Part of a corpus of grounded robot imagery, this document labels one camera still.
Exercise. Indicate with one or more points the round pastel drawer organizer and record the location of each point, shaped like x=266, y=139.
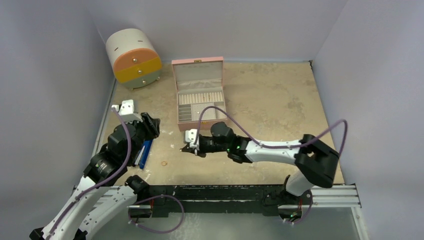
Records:
x=134, y=61

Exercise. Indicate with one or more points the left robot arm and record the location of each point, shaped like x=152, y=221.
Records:
x=104, y=169

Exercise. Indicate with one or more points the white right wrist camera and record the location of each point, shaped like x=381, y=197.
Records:
x=191, y=137

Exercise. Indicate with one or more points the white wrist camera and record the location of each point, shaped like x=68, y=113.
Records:
x=191, y=137
x=128, y=111

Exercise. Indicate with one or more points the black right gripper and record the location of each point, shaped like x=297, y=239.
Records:
x=199, y=145

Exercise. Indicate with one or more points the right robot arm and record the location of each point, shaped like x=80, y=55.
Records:
x=316, y=162

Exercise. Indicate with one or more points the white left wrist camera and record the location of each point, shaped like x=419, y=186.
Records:
x=128, y=111

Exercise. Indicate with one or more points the blue stapler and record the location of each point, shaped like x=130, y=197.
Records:
x=143, y=154

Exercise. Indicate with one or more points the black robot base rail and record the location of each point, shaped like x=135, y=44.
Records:
x=165, y=199

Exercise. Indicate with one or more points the pink jewelry box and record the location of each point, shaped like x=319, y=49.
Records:
x=199, y=84

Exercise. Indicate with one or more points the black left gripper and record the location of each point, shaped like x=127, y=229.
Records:
x=151, y=125

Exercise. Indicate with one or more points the aluminium frame rail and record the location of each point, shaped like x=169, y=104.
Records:
x=340, y=196

